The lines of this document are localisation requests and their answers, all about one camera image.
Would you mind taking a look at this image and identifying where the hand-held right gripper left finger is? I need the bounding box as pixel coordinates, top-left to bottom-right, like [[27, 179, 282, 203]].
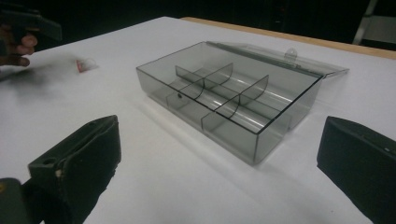
[[27, 114, 122, 224]]

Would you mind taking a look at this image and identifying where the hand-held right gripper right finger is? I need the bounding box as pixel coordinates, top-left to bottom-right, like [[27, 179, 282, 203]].
[[316, 116, 396, 224]]

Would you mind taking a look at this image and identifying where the small red white packet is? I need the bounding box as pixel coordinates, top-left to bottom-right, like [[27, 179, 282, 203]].
[[76, 58, 99, 74]]

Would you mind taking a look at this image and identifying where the clear grey compartment box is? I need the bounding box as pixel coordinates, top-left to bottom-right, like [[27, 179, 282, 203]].
[[135, 40, 350, 166]]

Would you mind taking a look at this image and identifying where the metal stand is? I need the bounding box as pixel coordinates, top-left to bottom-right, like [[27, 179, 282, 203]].
[[352, 0, 396, 46]]

